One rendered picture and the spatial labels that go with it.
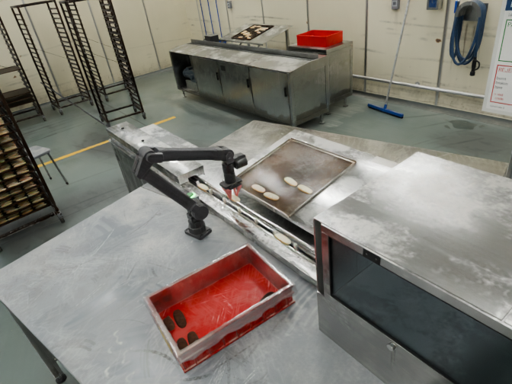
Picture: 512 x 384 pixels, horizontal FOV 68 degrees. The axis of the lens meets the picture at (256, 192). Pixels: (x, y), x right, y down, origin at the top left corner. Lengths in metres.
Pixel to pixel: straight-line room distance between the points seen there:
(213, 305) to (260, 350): 0.28
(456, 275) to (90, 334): 1.28
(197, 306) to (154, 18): 8.15
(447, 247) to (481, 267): 0.09
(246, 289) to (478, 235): 0.88
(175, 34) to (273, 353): 8.60
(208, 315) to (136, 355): 0.28
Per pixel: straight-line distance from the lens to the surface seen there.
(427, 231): 1.06
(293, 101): 4.59
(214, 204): 2.04
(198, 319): 1.52
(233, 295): 1.57
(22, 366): 2.95
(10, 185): 3.96
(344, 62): 5.37
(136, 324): 1.60
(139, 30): 9.12
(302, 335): 1.41
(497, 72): 1.84
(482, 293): 0.93
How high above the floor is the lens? 1.95
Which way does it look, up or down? 31 degrees down
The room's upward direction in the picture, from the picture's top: 9 degrees counter-clockwise
